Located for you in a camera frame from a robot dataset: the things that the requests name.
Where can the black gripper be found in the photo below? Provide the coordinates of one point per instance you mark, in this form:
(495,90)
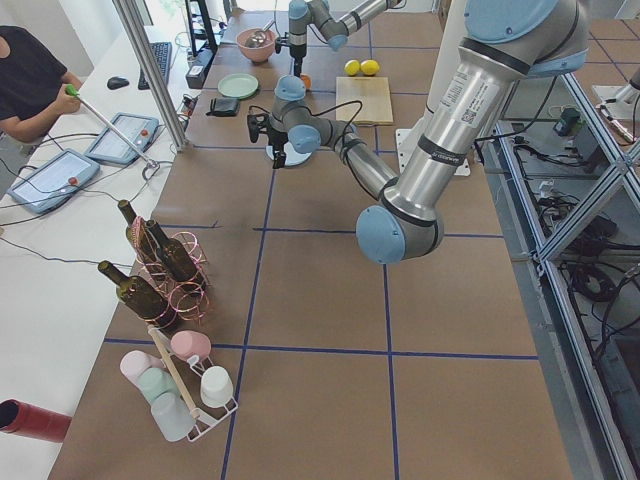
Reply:
(298,53)
(277,139)

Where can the light blue plate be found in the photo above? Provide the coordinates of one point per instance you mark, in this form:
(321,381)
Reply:
(293,158)

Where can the orange fruit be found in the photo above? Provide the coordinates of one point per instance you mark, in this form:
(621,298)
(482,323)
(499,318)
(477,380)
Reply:
(307,81)

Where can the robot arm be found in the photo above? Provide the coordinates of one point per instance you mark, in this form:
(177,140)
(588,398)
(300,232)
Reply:
(502,42)
(302,15)

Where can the light green plate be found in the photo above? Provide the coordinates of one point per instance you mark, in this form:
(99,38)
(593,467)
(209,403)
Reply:
(238,85)

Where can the pink bowl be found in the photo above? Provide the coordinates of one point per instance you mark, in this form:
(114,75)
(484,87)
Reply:
(256,52)

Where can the metal scoop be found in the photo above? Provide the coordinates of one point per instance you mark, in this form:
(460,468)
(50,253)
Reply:
(259,36)

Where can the lower yellow lemon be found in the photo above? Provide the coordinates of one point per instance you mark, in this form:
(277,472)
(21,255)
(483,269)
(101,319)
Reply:
(352,67)

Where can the yellow lemon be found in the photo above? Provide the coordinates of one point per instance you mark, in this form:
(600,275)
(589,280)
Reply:
(369,67)
(352,67)

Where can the upper yellow lemon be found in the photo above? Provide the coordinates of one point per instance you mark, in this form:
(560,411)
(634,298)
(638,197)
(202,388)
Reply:
(369,67)

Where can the folded grey cloth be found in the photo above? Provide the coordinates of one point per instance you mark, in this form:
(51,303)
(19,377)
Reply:
(223,107)

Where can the bamboo cutting board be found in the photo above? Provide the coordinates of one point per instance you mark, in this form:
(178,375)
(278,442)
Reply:
(366,99)

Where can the black keyboard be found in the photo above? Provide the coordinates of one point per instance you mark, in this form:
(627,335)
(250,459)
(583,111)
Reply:
(162,53)

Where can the dark wine bottle upper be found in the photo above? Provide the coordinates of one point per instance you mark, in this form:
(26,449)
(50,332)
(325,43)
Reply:
(174,256)

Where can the dark wine bottle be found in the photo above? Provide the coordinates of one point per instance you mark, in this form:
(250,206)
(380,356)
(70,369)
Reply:
(139,296)
(174,256)
(137,234)

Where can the black computer mouse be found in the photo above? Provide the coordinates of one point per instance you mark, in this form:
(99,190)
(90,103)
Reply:
(117,82)

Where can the dark wine bottle lower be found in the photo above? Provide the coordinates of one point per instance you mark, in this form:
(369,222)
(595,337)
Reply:
(139,296)

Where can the pink cup on rack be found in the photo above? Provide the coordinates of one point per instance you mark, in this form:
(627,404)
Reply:
(188,343)

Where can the white cup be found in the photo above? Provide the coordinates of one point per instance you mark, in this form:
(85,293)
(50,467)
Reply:
(216,387)

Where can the near teach pendant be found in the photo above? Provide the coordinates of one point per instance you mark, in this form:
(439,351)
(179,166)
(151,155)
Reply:
(52,184)

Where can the pale pink cup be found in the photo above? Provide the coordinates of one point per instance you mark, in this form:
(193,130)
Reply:
(134,363)

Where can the person in black shirt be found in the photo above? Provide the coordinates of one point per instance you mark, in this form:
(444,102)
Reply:
(33,86)

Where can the pale green cup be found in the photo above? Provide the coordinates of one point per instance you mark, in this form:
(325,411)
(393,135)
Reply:
(154,382)

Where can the pale blue cup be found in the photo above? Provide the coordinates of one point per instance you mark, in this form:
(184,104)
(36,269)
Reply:
(172,416)

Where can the red cylinder bottle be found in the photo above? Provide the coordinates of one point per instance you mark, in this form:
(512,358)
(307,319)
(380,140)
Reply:
(27,420)

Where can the copper wire bottle rack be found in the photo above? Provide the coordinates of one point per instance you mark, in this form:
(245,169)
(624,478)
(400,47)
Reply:
(189,300)

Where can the aluminium frame post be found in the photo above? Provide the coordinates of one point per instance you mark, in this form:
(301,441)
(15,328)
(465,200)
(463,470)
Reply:
(133,25)

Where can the white wire cup rack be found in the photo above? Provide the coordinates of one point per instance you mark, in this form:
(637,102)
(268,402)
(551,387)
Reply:
(206,417)

